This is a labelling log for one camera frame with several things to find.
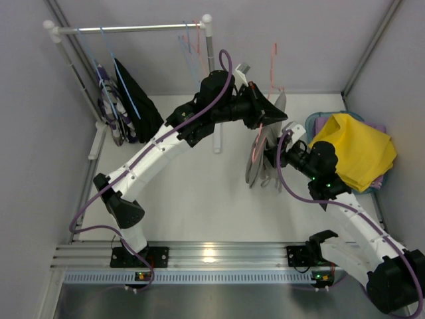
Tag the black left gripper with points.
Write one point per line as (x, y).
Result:
(253, 108)

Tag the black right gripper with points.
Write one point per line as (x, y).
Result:
(277, 154)

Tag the pink wire hanger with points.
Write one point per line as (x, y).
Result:
(196, 51)
(270, 83)

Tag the purple trousers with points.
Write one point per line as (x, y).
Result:
(378, 166)

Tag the grey beige garment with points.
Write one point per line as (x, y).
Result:
(260, 169)

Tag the yellow garment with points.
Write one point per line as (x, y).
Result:
(362, 149)

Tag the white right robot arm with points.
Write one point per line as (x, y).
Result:
(391, 275)

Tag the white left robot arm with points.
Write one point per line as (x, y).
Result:
(217, 101)

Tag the teal transparent plastic basin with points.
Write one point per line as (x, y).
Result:
(316, 121)

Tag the black garment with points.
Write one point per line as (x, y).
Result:
(141, 109)

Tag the purple white patterned garment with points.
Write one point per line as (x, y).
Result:
(126, 133)

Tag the white clothes rack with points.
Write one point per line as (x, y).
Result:
(55, 33)

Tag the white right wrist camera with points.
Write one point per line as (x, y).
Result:
(296, 133)

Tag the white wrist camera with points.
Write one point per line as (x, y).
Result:
(296, 133)
(239, 74)

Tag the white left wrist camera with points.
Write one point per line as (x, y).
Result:
(239, 74)

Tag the aluminium mounting rail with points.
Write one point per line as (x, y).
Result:
(314, 263)

